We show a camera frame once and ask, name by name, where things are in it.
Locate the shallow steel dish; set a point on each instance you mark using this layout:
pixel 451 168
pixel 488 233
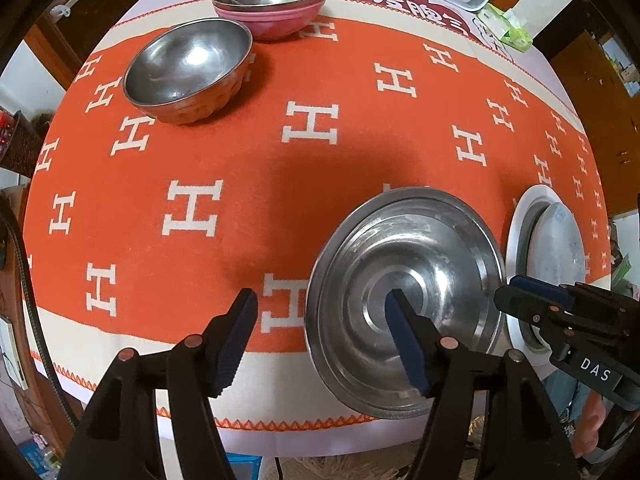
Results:
pixel 360 280

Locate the white plate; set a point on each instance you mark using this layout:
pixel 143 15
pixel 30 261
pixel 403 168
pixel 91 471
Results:
pixel 511 260

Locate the pink steel-lined bowl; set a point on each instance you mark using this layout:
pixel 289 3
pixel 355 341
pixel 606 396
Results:
pixel 272 22

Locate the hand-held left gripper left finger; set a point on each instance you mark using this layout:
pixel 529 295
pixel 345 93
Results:
pixel 237 322

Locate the green tissue packet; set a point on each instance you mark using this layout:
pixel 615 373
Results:
pixel 510 27

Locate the clear glass plate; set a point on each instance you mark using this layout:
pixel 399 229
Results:
pixel 557 250

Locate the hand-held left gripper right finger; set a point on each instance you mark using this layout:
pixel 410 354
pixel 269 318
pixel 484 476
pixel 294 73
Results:
pixel 405 342

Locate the orange patterned blanket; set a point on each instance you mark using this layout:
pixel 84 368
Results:
pixel 350 160

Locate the blue box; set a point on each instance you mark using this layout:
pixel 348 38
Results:
pixel 242 467

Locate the brown wooden cabinet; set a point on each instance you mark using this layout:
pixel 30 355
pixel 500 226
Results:
pixel 590 125

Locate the hammered steel bowl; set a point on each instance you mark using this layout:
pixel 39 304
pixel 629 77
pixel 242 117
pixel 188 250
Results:
pixel 187 70

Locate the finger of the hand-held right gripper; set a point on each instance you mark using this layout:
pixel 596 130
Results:
pixel 540 290
pixel 525 307

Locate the person's right hand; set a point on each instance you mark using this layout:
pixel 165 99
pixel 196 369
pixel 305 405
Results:
pixel 589 425

